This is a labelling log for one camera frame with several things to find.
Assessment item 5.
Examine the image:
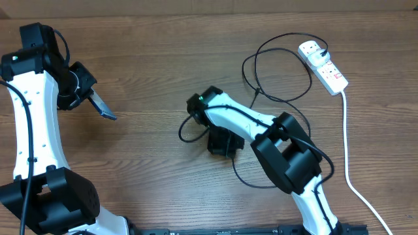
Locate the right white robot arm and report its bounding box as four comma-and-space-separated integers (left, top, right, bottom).
186, 86, 338, 234

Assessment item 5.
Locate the black charger cable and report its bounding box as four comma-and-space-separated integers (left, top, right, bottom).
231, 31, 329, 190

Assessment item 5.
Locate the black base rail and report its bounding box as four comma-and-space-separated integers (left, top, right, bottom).
135, 224, 369, 235

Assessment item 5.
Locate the black smartphone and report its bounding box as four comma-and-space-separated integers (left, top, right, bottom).
88, 89, 117, 121

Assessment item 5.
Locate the white power strip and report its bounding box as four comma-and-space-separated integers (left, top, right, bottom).
298, 40, 348, 95

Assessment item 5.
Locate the white power strip cord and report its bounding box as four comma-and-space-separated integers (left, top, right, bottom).
340, 90, 394, 235

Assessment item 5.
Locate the white charger plug adapter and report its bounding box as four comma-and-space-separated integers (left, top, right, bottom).
307, 50, 330, 69

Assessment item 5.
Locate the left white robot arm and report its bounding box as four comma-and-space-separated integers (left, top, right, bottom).
1, 46, 135, 234

